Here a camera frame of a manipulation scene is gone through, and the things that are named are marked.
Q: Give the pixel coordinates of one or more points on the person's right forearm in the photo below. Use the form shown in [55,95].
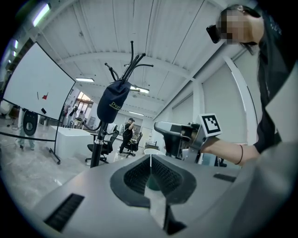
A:
[223,148]

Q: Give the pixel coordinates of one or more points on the black faucet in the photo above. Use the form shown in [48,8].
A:
[72,124]

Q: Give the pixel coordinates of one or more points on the red whiteboard magnet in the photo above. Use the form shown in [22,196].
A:
[44,97]

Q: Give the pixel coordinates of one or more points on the black wrist band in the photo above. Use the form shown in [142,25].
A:
[241,153]

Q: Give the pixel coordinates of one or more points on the black head-worn camera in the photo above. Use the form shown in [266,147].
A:
[213,33]

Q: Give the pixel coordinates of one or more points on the black coat rack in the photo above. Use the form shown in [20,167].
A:
[96,153]

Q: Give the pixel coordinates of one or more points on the black whiteboard eraser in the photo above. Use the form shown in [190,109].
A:
[43,110]

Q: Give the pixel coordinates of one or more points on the rolling whiteboard on black stand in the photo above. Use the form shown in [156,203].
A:
[35,79]

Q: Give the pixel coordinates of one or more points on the person's black shirt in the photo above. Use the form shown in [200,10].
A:
[272,69]

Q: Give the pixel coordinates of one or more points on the long ceiling light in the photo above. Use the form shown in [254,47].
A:
[136,113]
[41,14]
[139,89]
[85,79]

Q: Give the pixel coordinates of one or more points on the beige door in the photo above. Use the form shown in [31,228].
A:
[147,134]

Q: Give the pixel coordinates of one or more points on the person's head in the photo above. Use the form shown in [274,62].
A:
[246,28]

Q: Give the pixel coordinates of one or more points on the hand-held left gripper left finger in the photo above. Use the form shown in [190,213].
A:
[97,193]

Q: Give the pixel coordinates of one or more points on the dark whiteboard marker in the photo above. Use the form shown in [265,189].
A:
[38,95]

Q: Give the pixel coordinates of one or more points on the black office chair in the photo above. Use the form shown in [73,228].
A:
[106,145]
[133,145]

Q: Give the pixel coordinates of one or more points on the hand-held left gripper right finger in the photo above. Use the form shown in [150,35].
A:
[205,193]

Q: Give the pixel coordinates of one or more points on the dark navy garment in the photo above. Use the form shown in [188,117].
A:
[111,102]

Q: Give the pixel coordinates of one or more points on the white counter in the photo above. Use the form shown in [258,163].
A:
[72,144]

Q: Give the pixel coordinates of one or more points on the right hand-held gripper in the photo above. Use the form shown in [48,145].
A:
[210,125]

